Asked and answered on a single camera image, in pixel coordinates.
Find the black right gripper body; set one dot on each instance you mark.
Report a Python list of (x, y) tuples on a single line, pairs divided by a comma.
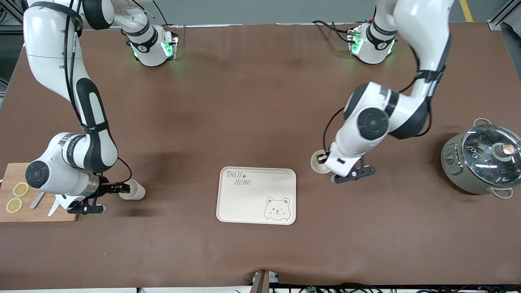
[(106, 187)]

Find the white IKEA cup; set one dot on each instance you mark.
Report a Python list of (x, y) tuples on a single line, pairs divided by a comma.
[(137, 192), (315, 167)]

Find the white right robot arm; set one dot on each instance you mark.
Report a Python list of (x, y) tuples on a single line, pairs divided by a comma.
[(53, 49)]

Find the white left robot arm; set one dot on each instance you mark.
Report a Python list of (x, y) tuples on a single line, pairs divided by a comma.
[(423, 24)]

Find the cream tray with bear print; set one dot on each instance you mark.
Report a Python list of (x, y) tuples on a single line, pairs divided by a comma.
[(248, 203)]

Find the white plastic knife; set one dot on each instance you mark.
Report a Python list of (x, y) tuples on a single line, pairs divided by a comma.
[(53, 208)]

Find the grey plastic knife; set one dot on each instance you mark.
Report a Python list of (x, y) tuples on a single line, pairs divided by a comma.
[(36, 200)]

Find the brown table cover sheet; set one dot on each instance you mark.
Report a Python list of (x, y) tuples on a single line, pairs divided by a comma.
[(260, 101)]

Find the lemon slice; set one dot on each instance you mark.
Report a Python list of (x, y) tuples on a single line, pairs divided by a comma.
[(20, 189), (14, 205)]

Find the bamboo cutting board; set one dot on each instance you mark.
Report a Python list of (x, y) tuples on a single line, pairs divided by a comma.
[(24, 215)]

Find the grey-green cooking pot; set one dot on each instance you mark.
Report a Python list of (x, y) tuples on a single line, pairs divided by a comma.
[(452, 162)]

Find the glass pot lid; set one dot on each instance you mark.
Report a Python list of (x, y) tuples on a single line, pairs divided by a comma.
[(480, 150)]

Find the grey camera mounting post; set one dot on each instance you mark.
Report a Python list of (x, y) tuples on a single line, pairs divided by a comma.
[(260, 285)]

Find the aluminium frame profile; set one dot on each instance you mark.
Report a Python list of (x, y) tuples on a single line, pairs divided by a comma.
[(500, 18), (10, 10)]

